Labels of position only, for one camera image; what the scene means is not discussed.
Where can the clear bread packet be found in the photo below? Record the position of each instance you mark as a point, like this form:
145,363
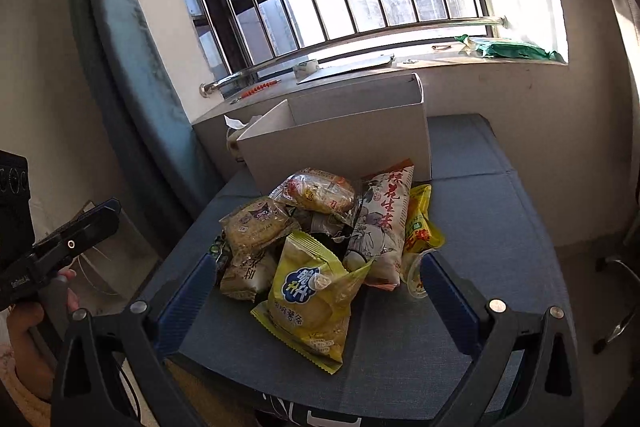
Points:
320,192

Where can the clear tape roll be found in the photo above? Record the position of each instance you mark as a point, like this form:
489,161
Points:
306,67

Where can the yellow chip bag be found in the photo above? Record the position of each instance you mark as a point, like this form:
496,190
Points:
310,307

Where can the white flat board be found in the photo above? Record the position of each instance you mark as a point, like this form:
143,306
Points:
345,68

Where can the clear jelly cup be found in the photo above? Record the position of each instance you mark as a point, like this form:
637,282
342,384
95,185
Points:
412,277

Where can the person's left hand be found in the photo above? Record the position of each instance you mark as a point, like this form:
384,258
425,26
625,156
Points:
27,337

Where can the white and red peanut bag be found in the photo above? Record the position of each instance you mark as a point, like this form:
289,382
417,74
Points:
380,227

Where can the white mesh office chair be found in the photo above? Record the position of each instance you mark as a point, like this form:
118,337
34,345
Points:
617,287

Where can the beige snack packet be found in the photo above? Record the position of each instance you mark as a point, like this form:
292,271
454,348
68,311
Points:
247,277

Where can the tissue pack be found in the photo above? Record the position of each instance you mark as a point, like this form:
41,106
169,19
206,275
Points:
234,141

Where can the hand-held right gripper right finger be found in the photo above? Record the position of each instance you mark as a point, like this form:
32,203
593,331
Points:
450,302

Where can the beige cookie packet purple print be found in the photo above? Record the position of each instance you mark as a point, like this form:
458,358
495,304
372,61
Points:
255,227

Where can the yellow and orange snack packet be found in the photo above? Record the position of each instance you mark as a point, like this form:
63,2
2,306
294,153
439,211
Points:
422,227

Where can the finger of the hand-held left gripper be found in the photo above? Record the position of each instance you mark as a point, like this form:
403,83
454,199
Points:
71,243
102,211

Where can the white cardboard box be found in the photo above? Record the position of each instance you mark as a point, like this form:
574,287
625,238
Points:
350,142

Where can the dark foil snack packet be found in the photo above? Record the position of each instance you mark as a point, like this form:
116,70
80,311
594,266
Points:
327,232

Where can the blue-grey folding mat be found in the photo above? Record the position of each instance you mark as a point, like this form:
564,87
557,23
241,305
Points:
475,217

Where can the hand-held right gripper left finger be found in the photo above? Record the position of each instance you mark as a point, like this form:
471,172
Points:
187,302

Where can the teal curtain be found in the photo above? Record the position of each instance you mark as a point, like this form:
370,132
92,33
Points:
125,57

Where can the dark printed cloth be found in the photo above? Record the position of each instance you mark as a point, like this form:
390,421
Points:
300,412

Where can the green snack packet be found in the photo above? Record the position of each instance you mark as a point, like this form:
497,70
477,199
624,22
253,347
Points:
218,252

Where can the green plastic package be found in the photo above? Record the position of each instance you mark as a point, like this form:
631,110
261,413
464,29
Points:
510,48

